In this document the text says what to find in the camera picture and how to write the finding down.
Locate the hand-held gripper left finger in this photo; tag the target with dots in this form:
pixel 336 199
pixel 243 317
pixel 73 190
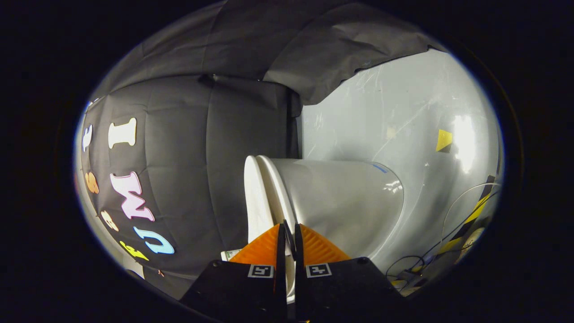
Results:
pixel 281 269

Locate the black backdrop cloth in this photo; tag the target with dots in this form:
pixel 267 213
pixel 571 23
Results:
pixel 188 157

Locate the white paper label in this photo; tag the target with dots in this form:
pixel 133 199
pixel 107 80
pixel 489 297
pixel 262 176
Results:
pixel 231 254

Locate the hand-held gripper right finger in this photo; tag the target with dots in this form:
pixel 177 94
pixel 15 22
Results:
pixel 299 269

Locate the yellow black tape patch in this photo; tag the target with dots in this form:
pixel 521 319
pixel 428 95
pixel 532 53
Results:
pixel 444 140

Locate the white toilet seat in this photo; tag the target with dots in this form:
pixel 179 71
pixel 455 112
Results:
pixel 276 188

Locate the yellow black striped tape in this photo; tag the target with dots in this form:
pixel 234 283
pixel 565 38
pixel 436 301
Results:
pixel 475 213

